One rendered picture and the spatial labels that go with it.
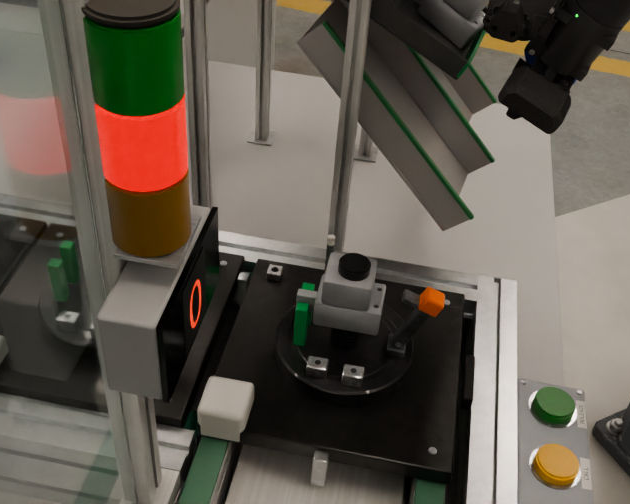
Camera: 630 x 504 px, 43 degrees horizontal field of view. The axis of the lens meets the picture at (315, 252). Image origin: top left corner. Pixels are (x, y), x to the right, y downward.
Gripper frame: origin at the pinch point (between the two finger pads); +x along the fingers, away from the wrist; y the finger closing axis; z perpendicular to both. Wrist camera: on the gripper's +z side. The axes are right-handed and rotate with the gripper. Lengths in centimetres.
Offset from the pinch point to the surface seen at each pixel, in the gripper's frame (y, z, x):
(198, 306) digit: 42.9, 13.2, -1.5
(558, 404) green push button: 21.3, -19.3, 12.6
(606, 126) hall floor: -196, -53, 133
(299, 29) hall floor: -202, 72, 182
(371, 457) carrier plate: 35.8, -5.9, 16.2
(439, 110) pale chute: -9.1, 6.3, 15.8
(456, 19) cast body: -3.8, 10.4, 0.0
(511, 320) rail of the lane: 11.4, -13.2, 17.6
